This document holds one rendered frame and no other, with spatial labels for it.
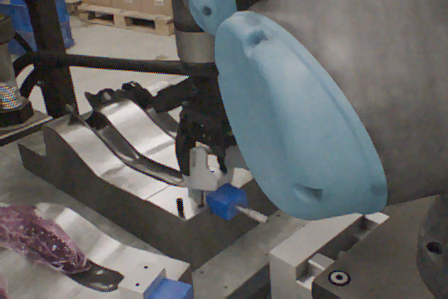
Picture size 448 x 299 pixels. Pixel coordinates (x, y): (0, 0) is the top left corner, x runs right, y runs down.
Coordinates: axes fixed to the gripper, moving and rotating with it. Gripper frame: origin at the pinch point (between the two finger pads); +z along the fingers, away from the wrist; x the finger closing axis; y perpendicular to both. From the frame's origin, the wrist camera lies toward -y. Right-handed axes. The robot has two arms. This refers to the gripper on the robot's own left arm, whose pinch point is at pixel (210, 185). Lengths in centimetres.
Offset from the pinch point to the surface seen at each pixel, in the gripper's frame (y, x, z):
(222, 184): 1.4, 1.2, 0.0
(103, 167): -19.9, -5.1, 1.6
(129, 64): -57, 28, 1
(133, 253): -2.0, -13.5, 4.9
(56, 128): -30.7, -6.3, -3.0
